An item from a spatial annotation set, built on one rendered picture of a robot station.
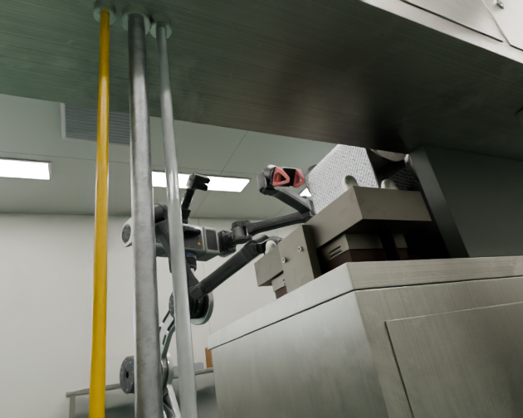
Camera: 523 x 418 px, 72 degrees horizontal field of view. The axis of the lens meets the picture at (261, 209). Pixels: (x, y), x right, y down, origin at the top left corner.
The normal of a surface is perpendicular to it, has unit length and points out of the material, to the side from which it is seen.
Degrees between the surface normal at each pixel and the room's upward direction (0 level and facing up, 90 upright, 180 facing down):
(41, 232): 90
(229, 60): 180
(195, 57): 180
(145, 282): 89
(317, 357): 90
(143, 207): 89
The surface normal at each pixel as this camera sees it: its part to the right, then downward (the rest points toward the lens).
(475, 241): 0.42, -0.44
